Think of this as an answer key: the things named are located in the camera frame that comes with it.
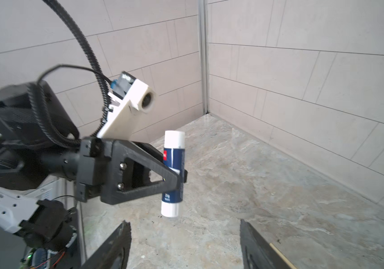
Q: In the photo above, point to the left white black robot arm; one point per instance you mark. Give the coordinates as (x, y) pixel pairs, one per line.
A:
(27, 157)

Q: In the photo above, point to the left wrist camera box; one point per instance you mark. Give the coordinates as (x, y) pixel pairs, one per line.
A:
(135, 99)

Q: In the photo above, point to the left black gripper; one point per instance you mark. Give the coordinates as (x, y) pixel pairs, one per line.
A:
(119, 171)

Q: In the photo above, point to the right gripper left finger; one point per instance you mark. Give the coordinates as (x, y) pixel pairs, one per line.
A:
(114, 252)

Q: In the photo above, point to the yellow paper envelope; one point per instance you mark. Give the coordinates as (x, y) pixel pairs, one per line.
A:
(286, 261)

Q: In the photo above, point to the blue white glue stick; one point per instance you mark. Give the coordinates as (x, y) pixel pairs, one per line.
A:
(171, 200)

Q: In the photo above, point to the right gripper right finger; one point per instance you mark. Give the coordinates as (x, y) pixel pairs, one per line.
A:
(256, 251)

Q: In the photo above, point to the left green circuit board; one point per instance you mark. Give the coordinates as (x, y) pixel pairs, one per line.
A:
(40, 258)

